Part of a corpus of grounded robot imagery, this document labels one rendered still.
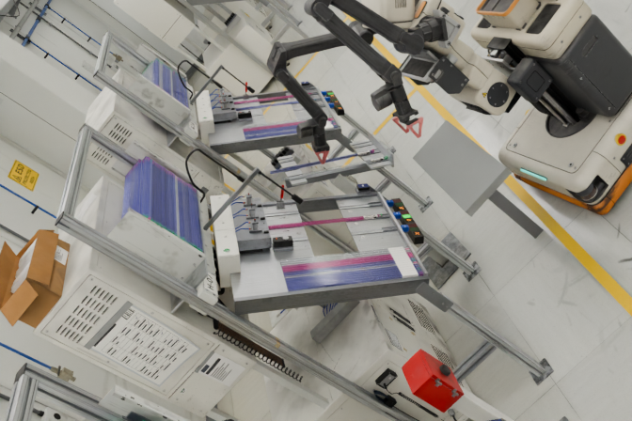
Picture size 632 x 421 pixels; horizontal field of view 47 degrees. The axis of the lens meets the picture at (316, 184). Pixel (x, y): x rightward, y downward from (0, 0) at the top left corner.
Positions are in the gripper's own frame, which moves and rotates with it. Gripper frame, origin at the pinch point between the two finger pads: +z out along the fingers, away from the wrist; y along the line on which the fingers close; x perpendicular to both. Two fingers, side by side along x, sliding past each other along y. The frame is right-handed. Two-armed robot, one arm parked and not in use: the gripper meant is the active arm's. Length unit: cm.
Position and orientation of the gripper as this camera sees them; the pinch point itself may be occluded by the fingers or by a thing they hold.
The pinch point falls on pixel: (322, 162)
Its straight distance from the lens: 338.0
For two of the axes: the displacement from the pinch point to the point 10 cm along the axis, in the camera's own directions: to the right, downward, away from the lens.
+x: 9.6, -2.1, 1.8
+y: 2.5, 3.8, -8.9
